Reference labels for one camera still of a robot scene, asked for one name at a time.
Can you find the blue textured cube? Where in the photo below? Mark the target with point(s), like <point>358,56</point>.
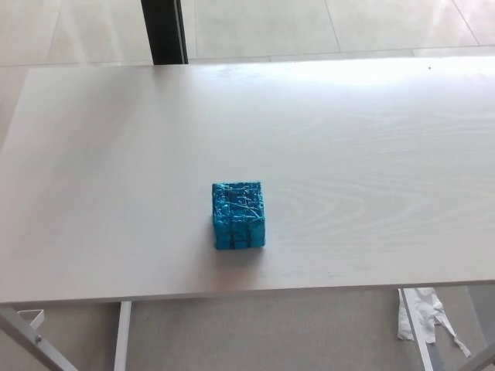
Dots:
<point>237,210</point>

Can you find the black vertical pillar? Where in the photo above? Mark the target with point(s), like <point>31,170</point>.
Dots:
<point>162,31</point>

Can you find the white straight table bar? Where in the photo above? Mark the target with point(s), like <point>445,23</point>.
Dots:
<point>122,336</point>

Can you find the white torn paper scrap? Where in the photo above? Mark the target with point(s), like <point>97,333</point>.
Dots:
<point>424,309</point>

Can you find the white slanted table leg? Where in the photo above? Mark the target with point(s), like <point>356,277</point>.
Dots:
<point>29,342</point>
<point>426,358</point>

